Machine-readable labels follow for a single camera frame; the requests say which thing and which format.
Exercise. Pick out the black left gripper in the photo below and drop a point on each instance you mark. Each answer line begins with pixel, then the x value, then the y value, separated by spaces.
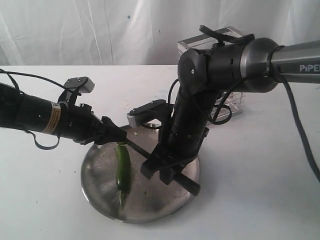
pixel 79 124

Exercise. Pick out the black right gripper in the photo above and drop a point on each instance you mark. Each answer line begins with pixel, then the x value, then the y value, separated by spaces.
pixel 181 140

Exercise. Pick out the black knife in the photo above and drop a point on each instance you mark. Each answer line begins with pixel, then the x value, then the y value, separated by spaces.
pixel 169 168

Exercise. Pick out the green cucumber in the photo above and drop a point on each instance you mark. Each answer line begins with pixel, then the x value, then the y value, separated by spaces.
pixel 123 173

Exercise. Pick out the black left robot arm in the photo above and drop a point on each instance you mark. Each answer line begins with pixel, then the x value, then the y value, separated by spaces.
pixel 29 113

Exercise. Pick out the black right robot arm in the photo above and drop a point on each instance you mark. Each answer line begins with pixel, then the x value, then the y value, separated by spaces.
pixel 264 64

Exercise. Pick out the round steel plate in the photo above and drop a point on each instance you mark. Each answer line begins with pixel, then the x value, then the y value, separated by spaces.
pixel 149 199

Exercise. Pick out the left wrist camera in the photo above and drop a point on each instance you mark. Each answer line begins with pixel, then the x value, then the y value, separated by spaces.
pixel 73 88

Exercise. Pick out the chrome wire utensil holder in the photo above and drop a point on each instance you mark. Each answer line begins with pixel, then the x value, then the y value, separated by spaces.
pixel 207 77

